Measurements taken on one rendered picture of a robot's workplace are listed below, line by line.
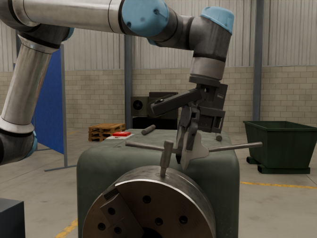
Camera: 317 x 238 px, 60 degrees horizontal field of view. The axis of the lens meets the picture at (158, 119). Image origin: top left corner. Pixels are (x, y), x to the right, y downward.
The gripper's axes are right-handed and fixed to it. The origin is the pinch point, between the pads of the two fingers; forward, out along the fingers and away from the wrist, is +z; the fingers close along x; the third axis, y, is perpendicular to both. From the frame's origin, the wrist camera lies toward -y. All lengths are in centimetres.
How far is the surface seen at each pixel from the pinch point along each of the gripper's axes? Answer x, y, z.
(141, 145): -0.6, -9.7, -2.7
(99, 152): 22.0, -18.4, 6.6
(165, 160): -1.1, -3.6, 0.0
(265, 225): 191, 173, 112
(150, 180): -3.4, -6.7, 4.2
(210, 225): -8.4, 7.1, 10.8
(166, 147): -1.0, -4.0, -3.2
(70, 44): 1170, -189, -110
